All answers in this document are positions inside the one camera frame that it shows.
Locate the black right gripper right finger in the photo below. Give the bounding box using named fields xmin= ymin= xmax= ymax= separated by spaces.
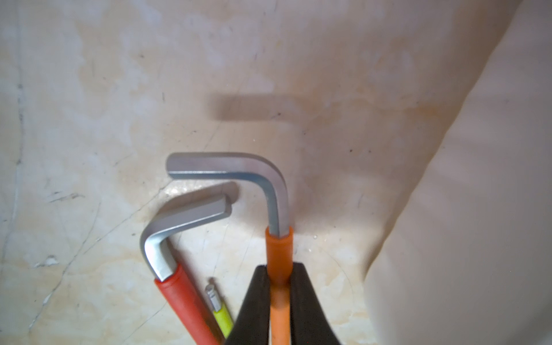
xmin=290 ymin=262 xmax=340 ymax=345

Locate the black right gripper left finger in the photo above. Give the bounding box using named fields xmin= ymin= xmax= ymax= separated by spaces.
xmin=224 ymin=265 xmax=270 ymax=345

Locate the green sleeve hex key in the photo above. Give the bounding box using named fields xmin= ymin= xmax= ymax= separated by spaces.
xmin=205 ymin=283 xmax=234 ymax=339

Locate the orange sleeve hex key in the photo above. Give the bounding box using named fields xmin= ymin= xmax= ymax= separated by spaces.
xmin=166 ymin=152 xmax=293 ymax=344

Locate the red sleeve hex key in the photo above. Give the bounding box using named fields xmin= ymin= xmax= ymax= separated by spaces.
xmin=139 ymin=195 xmax=231 ymax=344

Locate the white plastic storage box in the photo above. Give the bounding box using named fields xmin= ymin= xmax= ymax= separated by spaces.
xmin=365 ymin=1 xmax=551 ymax=344

